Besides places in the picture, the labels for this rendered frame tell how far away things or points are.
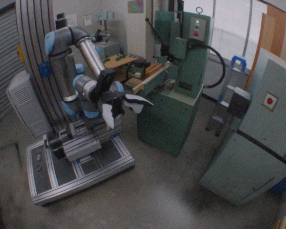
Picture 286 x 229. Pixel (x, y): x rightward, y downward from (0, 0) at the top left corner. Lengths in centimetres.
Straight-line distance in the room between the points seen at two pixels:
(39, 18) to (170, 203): 186
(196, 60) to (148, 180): 127
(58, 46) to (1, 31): 309
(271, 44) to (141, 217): 265
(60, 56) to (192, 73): 94
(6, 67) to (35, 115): 277
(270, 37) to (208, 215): 234
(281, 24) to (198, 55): 166
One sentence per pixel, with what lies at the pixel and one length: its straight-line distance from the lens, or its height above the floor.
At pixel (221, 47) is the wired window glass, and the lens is 252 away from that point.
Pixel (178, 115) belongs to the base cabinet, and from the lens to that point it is 129.
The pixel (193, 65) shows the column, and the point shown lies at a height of 110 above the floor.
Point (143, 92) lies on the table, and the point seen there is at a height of 88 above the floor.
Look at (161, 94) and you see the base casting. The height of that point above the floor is 79.
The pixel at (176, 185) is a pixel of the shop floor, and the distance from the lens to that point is 161.
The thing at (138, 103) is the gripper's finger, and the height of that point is 122.
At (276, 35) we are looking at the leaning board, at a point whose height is 167.
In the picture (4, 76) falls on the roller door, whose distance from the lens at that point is 379.
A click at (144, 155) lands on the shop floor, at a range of 174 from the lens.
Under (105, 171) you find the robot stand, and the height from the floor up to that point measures 23.
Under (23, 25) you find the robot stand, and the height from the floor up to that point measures 158.
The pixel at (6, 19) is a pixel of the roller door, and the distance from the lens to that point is 376.
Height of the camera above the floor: 149
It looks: 42 degrees down
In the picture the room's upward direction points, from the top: straight up
